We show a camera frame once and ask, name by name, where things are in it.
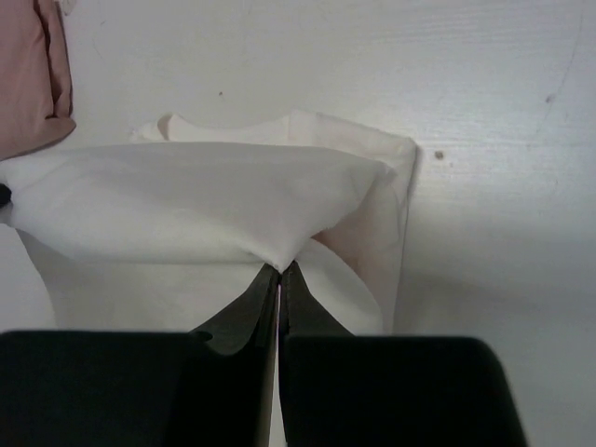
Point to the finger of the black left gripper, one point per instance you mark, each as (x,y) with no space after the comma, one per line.
(5,195)

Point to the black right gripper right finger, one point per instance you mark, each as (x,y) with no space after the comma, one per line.
(340,389)

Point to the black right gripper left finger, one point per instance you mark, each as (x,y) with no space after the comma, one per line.
(206,387)

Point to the white t-shirt red print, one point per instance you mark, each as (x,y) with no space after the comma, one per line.
(161,234)

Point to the folded pink t-shirt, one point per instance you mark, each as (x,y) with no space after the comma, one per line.
(36,83)

